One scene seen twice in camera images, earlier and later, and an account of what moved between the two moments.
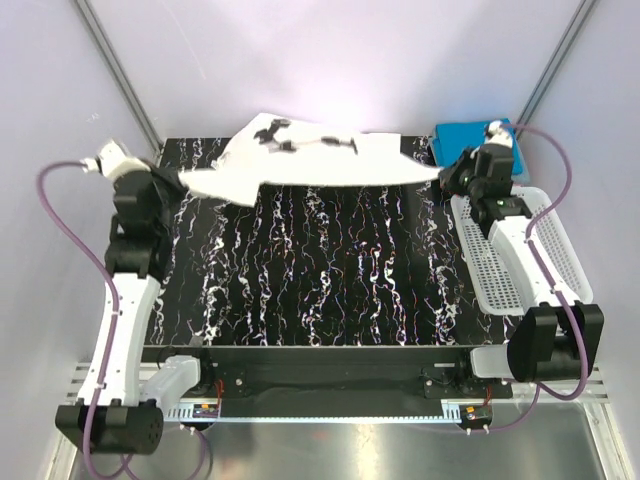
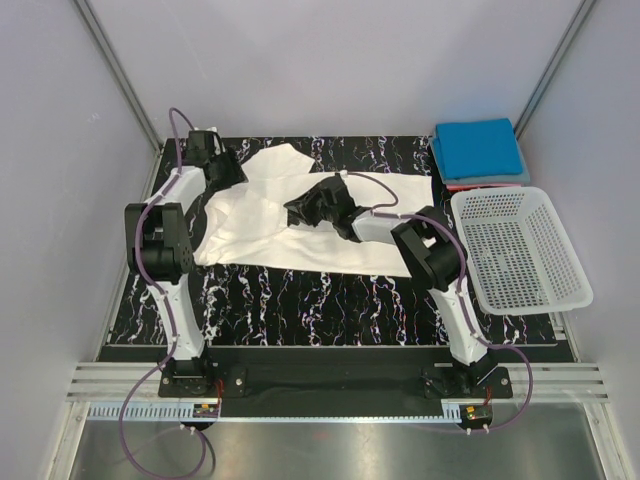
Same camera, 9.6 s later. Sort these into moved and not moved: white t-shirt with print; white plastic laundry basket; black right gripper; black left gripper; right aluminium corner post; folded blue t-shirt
Moved: white t-shirt with print; black left gripper; black right gripper
Not moved: white plastic laundry basket; right aluminium corner post; folded blue t-shirt
